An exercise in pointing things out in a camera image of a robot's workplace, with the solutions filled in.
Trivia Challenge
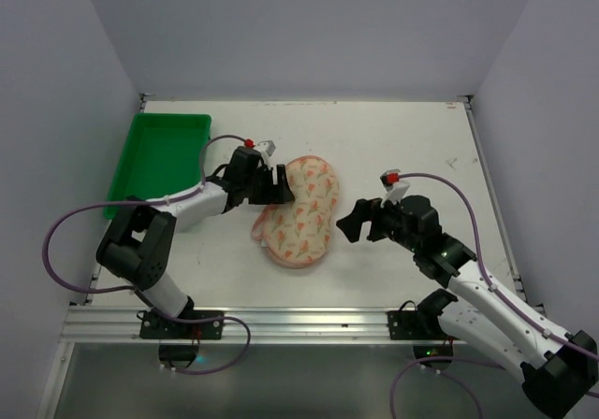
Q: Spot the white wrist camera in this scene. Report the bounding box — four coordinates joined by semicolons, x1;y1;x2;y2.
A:
255;140;276;166
380;169;410;207

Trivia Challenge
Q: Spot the purple cable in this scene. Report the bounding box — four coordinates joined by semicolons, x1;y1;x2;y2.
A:
383;170;599;419
42;134;256;296

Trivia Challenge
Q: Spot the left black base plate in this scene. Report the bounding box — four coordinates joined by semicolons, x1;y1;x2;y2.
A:
136;310;224;340

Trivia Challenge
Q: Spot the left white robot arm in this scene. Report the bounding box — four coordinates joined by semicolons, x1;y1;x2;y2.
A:
95;140;295;325

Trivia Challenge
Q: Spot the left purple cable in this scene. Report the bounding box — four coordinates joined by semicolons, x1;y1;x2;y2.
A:
42;134;256;296

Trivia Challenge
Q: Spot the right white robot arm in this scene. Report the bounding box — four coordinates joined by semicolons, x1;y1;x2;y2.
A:
336;195;598;418

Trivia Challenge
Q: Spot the floral laundry bag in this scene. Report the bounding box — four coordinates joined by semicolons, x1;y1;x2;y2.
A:
251;155;340;268

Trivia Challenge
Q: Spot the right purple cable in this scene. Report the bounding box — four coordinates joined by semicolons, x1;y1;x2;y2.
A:
383;170;599;419

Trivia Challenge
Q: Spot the green plastic tray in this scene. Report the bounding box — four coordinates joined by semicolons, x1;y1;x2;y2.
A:
108;113;212;201

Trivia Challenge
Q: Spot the aluminium mounting rail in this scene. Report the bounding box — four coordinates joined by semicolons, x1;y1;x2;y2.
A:
58;304;553;345

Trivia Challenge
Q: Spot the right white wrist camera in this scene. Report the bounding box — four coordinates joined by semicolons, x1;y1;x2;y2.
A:
380;169;410;207

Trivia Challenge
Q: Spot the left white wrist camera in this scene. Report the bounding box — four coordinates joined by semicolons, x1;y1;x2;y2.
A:
255;140;276;166

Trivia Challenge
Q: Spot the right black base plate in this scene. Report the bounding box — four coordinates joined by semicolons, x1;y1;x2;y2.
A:
387;311;447;340

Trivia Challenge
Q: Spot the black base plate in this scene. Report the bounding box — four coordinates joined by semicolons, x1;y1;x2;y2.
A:
136;310;224;340
387;311;447;340

